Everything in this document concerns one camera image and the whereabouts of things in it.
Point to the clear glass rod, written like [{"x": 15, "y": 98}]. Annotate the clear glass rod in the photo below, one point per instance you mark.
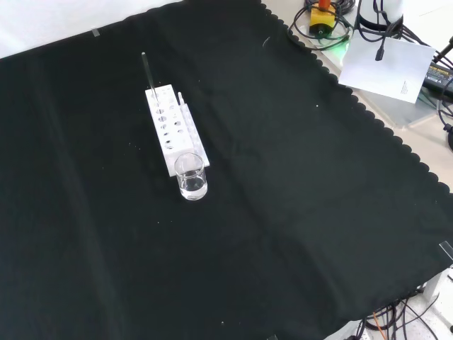
[{"x": 148, "y": 74}]

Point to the white test tube rack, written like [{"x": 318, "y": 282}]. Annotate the white test tube rack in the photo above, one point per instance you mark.
[{"x": 173, "y": 131}]

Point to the small clear glass beaker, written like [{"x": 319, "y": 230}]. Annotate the small clear glass beaker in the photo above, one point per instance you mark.
[{"x": 191, "y": 177}]

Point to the black bench cloth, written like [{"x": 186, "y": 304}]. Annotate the black bench cloth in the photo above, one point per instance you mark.
[{"x": 247, "y": 212}]

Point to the yellow stop button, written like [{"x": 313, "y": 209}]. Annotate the yellow stop button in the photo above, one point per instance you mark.
[{"x": 321, "y": 19}]

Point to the pale board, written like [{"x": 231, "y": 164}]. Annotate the pale board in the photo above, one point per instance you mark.
[{"x": 400, "y": 110}]

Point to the white paper sheet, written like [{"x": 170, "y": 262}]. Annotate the white paper sheet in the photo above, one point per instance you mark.
[{"x": 387, "y": 69}]

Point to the clear tape strip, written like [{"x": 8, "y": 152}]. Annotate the clear tape strip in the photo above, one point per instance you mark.
[
  {"x": 446, "y": 248},
  {"x": 95, "y": 32}
]

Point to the black power adapter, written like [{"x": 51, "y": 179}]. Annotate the black power adapter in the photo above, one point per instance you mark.
[{"x": 439, "y": 76}]

